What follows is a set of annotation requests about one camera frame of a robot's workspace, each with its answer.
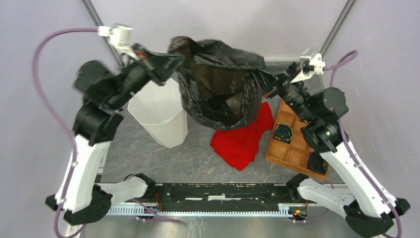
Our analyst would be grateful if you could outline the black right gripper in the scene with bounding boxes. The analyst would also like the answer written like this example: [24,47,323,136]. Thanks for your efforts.
[249,61,317,123]

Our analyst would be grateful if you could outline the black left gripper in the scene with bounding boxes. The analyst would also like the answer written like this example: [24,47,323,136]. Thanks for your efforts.
[107,42,186,110]

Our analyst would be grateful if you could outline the black plastic trash bag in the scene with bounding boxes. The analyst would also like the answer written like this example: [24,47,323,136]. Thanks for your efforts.
[168,36,265,130]

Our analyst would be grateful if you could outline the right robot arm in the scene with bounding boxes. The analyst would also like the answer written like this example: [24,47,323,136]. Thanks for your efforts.
[256,62,410,238]

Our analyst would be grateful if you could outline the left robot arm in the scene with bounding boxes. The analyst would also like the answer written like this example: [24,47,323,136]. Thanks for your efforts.
[45,44,185,225]

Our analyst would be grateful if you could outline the white octagonal trash bin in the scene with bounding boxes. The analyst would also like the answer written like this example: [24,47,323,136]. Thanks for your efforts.
[128,78,188,148]

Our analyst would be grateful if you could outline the dark rolled sock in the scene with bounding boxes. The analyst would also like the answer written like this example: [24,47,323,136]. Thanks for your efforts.
[273,124,293,144]

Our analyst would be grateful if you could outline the red cloth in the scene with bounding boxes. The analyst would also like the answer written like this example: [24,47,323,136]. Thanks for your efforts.
[210,102,274,171]

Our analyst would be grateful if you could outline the orange compartment tray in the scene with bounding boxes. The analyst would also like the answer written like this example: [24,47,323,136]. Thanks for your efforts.
[265,101,328,181]

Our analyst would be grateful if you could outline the black rolled item in tray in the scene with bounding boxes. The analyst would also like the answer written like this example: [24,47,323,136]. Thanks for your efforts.
[307,152,328,175]

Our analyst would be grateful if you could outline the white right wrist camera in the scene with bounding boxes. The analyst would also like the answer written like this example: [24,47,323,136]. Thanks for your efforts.
[291,48,325,83]

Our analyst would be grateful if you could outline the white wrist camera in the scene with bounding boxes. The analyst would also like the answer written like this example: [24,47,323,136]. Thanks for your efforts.
[291,48,325,83]
[97,24,139,60]

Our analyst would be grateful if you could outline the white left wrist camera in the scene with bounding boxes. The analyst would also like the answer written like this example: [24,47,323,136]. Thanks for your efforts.
[97,24,139,60]

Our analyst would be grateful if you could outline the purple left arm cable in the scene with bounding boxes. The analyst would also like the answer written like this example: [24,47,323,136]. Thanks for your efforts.
[32,27,109,238]

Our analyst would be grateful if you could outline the white toothed cable strip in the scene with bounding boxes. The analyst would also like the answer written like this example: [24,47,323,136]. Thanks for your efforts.
[107,203,292,218]

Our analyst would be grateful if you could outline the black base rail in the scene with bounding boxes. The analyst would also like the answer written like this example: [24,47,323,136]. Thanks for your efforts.
[132,174,310,213]

